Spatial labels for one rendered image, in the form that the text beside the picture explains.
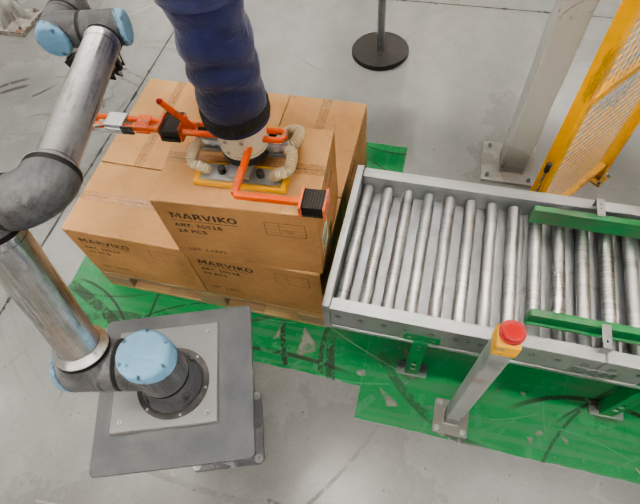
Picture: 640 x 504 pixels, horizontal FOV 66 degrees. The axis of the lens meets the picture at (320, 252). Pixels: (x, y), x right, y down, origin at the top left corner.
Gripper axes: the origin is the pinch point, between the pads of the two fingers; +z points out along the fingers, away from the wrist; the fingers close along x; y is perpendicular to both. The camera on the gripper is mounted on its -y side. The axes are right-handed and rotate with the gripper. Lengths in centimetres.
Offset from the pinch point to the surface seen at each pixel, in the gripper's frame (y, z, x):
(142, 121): 5.6, 12.6, 0.2
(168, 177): 14.5, 27.6, -11.4
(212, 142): 30.3, 18.7, -0.5
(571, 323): 162, 59, -29
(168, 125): 15.9, 12.4, -0.6
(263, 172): 50, 22, -8
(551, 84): 158, 56, 90
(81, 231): -39, 68, -17
